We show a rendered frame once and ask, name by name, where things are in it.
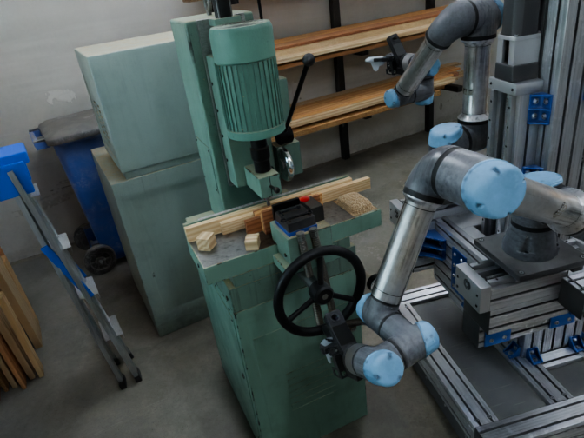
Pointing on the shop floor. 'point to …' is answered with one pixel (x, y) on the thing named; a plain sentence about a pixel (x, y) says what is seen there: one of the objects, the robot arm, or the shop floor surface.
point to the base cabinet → (285, 366)
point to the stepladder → (68, 273)
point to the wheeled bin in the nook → (83, 185)
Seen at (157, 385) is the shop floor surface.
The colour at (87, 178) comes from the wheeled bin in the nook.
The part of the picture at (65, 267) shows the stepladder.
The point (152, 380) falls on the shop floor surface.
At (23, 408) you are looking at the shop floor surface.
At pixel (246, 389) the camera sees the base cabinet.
